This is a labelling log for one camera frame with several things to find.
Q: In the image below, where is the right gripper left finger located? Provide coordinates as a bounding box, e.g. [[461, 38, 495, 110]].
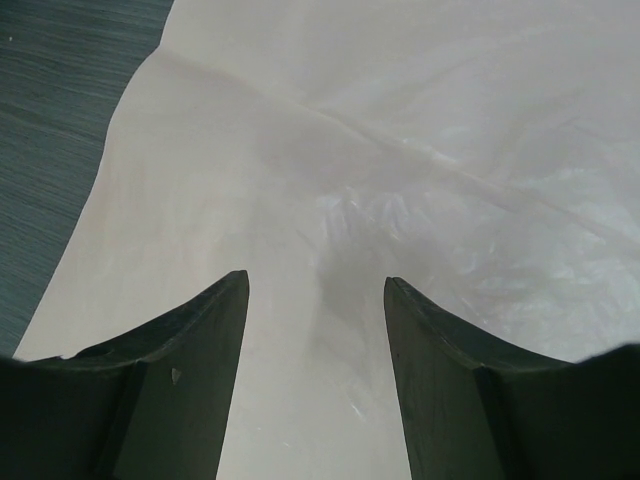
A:
[[1, 271, 249, 479]]

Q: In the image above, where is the pink flower bouquet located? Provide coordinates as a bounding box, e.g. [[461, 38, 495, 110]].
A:
[[16, 1, 639, 479]]

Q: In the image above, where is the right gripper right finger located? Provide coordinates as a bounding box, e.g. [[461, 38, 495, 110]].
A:
[[384, 277, 639, 479]]

